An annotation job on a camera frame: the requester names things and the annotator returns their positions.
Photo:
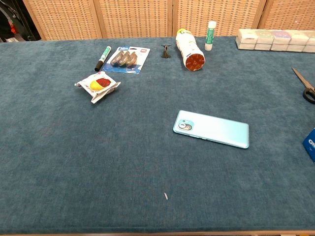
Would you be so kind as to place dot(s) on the light blue smartphone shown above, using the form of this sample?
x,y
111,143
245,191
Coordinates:
x,y
216,130

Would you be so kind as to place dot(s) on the teal tablecloth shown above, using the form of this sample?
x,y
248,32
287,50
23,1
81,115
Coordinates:
x,y
123,147

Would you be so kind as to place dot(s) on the blue tape rolls blister pack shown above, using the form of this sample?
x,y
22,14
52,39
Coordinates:
x,y
126,59

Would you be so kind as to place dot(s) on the white red yellow snack packet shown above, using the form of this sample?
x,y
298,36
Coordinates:
x,y
98,86

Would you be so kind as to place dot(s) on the small black binder clip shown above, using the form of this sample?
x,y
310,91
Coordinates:
x,y
166,51

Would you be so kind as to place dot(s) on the white bottle with orange base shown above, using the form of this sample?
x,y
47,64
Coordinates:
x,y
188,48

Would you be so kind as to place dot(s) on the green white marker pen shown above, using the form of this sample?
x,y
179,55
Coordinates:
x,y
103,57

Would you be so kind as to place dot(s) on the green white glue stick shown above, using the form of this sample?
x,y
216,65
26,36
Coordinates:
x,y
210,35

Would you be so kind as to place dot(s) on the woven rattan folding screen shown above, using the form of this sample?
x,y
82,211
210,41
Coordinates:
x,y
137,17

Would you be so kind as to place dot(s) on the blue cookie package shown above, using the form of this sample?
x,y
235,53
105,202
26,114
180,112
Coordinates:
x,y
310,143

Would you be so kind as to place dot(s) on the dark bags behind screen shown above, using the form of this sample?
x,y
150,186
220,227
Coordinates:
x,y
14,19

